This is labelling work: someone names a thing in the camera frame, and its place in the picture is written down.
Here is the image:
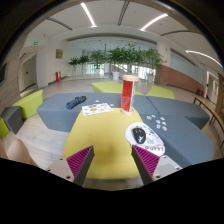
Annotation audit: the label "lime green ottoman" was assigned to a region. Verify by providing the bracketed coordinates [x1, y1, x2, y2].
[0, 89, 44, 139]

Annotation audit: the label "row of potted green plants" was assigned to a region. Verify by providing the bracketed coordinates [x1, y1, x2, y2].
[67, 43, 164, 83]

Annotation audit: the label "red panel stand with rope ends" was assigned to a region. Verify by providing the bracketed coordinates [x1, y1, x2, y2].
[120, 73, 140, 117]

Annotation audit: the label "olive wall plaque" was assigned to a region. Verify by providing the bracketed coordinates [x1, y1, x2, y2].
[55, 48, 64, 60]

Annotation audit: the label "long ceiling light strips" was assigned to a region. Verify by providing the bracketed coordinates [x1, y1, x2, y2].
[79, 2, 224, 68]

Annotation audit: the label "black computer mouse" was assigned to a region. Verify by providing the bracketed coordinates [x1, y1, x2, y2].
[132, 127, 147, 145]

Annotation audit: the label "person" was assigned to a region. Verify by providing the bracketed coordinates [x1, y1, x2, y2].
[0, 137, 38, 168]

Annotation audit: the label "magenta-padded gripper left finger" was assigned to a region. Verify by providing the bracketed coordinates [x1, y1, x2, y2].
[45, 144, 96, 187]

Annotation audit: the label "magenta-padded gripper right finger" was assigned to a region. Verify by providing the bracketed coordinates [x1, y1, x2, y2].
[130, 143, 183, 186]

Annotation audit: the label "dark grey ottoman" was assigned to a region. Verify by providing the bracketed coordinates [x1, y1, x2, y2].
[0, 106, 24, 135]

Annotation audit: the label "white printed sticker sheet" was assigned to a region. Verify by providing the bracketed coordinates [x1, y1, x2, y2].
[81, 102, 114, 117]

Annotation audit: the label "round white printed mouse pad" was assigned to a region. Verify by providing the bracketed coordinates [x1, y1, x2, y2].
[124, 121, 166, 157]

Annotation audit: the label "folded dark blue umbrella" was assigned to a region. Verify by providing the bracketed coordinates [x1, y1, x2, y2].
[65, 95, 87, 111]

